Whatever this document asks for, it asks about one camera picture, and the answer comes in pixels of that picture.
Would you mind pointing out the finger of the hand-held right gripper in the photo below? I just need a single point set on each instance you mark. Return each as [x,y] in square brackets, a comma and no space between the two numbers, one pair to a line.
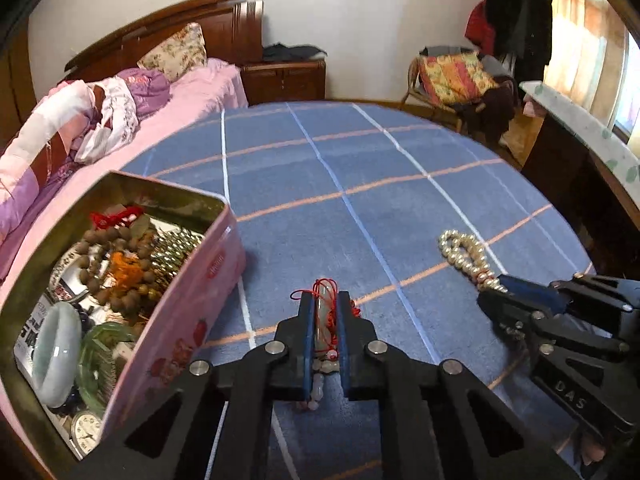
[500,307]
[520,287]

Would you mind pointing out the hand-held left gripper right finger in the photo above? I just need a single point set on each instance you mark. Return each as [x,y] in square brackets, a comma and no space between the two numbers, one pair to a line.
[343,345]

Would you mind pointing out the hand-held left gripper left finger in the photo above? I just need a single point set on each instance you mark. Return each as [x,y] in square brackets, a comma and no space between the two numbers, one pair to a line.
[307,340]

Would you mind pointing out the pink tin box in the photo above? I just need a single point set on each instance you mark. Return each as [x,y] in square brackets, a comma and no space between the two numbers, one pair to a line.
[200,310]

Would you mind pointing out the green jade bangle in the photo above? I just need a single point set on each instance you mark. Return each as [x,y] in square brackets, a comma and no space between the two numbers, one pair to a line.
[92,360]

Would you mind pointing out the red knot charm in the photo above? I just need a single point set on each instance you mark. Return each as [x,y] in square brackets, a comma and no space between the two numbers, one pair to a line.
[112,220]

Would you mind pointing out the silver wristwatch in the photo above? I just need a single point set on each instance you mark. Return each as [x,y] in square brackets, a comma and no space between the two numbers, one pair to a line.
[85,432]

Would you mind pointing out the pale jade bangle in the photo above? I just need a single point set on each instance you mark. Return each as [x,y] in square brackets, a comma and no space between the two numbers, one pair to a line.
[55,355]

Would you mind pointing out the person's right hand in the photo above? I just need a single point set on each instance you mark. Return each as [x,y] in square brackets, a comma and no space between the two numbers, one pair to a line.
[591,452]

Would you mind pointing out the dark wooden desk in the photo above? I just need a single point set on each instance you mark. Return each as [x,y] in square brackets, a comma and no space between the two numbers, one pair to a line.
[560,170]

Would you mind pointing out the golden ribbed metal piece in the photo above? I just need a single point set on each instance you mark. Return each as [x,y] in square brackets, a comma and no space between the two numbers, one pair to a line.
[175,255]

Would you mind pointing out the leaf print desk cover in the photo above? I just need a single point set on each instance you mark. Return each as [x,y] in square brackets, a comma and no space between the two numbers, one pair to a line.
[570,110]

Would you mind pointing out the brown garment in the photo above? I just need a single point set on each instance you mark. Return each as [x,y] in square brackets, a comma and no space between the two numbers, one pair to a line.
[495,102]

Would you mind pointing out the colourful striped cushion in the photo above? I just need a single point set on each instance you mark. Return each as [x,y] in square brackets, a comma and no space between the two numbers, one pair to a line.
[452,80]

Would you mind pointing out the rattan chair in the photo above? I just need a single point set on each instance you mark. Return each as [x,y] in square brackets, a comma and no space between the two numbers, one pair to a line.
[412,90]

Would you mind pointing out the patterned curtain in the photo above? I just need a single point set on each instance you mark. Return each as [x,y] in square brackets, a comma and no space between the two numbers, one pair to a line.
[580,45]

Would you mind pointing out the wooden nightstand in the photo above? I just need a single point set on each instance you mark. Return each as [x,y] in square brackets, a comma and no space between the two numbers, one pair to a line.
[285,82]

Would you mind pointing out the red garment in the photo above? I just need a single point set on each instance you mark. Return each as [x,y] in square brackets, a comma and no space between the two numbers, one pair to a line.
[480,27]

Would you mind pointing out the bed with pink sheet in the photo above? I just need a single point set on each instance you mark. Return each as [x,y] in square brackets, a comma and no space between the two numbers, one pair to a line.
[200,95]

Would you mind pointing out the hanging dark coats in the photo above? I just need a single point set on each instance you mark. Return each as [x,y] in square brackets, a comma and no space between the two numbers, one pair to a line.
[520,10]

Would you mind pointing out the dark folded clothes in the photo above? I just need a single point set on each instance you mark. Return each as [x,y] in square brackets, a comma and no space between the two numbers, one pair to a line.
[292,53]

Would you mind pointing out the purple garment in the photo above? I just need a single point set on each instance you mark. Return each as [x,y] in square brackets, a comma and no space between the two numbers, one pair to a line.
[150,87]

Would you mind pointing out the floral pillow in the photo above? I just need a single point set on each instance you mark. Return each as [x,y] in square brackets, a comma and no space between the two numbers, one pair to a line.
[175,55]

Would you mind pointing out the wooden headboard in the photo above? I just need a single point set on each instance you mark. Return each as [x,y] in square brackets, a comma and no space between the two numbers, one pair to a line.
[225,25]

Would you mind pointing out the pink and white quilt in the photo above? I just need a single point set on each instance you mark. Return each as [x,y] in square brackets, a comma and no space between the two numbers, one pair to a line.
[45,125]

